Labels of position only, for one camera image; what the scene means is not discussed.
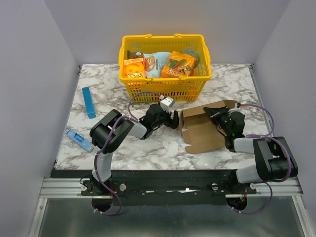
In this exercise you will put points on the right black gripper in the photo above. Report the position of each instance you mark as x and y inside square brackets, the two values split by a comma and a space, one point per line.
[219, 115]

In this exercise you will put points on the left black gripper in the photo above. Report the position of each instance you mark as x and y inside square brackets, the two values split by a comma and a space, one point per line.
[174, 123]

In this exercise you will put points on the brown cardboard box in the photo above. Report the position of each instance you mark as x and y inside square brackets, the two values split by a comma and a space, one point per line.
[198, 131]

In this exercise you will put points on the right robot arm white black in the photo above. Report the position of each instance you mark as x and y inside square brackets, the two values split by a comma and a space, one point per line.
[274, 161]

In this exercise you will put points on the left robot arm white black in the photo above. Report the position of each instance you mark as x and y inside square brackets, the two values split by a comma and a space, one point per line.
[109, 133]

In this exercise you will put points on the long blue box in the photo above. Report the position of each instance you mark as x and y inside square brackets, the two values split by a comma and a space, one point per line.
[88, 103]

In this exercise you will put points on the small blue box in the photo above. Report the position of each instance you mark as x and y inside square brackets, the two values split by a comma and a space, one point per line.
[79, 140]

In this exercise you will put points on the yellow plastic shopping basket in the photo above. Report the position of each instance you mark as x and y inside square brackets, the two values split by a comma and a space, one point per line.
[180, 89]

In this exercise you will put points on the orange gummy candy bag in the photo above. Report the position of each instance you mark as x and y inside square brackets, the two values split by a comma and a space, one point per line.
[179, 65]

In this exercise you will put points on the light blue chips bag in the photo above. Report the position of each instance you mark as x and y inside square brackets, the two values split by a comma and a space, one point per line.
[154, 63]

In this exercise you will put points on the green round scrubber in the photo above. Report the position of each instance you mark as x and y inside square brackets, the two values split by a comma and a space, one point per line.
[194, 54]

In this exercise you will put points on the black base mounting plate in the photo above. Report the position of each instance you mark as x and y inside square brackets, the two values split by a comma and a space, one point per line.
[166, 187]

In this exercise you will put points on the dark brown packet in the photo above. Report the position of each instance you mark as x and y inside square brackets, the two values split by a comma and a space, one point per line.
[134, 55]

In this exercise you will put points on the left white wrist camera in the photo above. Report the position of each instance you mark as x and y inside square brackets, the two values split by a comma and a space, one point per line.
[167, 103]

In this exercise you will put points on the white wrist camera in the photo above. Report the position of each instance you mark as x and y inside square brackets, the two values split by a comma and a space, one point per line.
[167, 103]
[238, 106]

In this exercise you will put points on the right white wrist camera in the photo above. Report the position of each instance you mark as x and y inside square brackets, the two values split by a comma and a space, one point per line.
[238, 106]

